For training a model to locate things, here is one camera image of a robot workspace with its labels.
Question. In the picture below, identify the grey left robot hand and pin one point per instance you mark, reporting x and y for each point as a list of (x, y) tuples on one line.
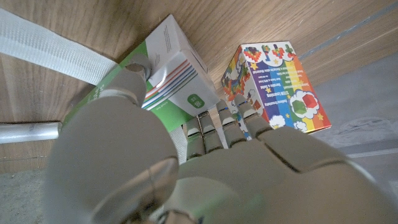
[(217, 180)]

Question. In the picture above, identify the green white carton box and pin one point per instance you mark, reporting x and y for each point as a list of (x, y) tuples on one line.
[(177, 74)]

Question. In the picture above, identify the white gauze bandage strip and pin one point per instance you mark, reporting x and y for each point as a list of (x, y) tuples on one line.
[(46, 49)]

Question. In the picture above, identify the rainbow cube toy box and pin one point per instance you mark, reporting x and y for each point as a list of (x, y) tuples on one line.
[(280, 87)]

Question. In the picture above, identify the white cylinder roll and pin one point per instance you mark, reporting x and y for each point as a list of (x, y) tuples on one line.
[(28, 132)]

